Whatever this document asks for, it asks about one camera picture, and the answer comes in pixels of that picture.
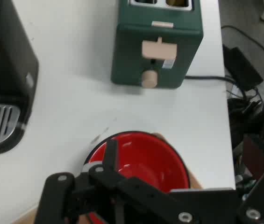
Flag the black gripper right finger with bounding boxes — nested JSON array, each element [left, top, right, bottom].
[[119, 158, 264, 224]]

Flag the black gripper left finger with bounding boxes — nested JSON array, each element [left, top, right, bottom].
[[35, 139, 119, 224]]

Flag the beige toaster lever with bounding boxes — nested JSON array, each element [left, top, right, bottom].
[[142, 36, 178, 60]]

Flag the red bowl with black rim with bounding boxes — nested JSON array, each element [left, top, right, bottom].
[[82, 131, 192, 224]]

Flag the brown cardboard board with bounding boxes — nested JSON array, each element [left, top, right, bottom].
[[12, 132, 204, 224]]

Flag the beige toaster knob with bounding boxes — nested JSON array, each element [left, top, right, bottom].
[[141, 70, 158, 88]]

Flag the dark red panel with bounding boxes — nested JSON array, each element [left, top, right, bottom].
[[242, 134, 264, 179]]

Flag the black coffee machine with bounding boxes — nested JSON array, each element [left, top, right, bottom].
[[0, 0, 40, 155]]

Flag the dark green two-slot toaster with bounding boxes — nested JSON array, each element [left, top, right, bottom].
[[110, 0, 204, 90]]

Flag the black power adapter brick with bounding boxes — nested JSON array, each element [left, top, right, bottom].
[[222, 46, 264, 91]]

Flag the black toaster power cable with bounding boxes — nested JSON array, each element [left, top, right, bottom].
[[184, 75, 237, 85]]

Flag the thin black floor cable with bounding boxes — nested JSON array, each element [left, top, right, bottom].
[[220, 25, 264, 81]]

